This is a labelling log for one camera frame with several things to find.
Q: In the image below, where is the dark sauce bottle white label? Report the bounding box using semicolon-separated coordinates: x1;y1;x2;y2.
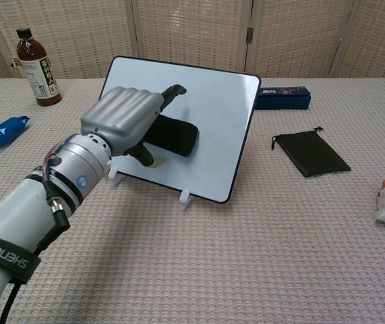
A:
16;27;63;107

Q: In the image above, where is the beige woven tablecloth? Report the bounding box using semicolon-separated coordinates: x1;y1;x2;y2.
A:
0;76;385;324

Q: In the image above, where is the dark-framed white whiteboard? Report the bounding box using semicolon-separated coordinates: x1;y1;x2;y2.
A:
101;55;262;205

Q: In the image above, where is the black drawstring pouch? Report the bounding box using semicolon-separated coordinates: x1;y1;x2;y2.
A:
270;126;352;178

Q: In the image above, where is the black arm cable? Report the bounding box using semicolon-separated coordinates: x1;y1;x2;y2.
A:
0;148;71;324

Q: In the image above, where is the white plastic board stand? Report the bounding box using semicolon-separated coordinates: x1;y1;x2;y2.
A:
107;166;193;211

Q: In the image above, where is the blue snack packet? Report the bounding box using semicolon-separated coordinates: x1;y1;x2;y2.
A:
0;115;31;149

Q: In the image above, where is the woven folding screen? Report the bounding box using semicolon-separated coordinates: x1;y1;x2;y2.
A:
0;0;385;81

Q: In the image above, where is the black whiteboard eraser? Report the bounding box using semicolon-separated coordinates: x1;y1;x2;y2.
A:
146;114;200;158

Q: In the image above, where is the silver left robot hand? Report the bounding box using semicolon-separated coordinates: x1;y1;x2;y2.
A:
80;84;188;168

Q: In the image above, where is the dark blue long box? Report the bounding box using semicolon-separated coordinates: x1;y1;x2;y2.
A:
254;86;313;111

